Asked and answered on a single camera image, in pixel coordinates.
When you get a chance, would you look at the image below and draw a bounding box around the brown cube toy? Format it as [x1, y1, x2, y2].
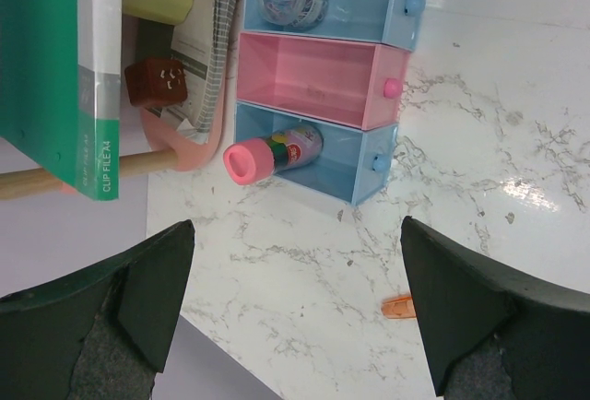
[124, 57, 188, 108]

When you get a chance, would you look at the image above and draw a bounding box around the four-compartment pastel organizer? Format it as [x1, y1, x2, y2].
[233, 0, 426, 206]

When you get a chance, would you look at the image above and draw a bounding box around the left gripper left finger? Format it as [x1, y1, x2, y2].
[1, 220, 195, 399]

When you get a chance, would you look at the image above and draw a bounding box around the spiral notebook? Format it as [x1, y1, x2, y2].
[160, 0, 238, 145]

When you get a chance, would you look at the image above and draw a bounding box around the pink oval shelf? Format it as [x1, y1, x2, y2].
[0, 17, 239, 201]

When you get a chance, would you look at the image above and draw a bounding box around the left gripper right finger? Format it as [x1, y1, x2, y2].
[401, 217, 589, 399]

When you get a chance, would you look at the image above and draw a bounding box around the pink crayon bottle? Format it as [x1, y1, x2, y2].
[223, 124, 324, 185]

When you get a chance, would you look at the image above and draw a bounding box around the green book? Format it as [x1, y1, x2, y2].
[1, 0, 122, 201]

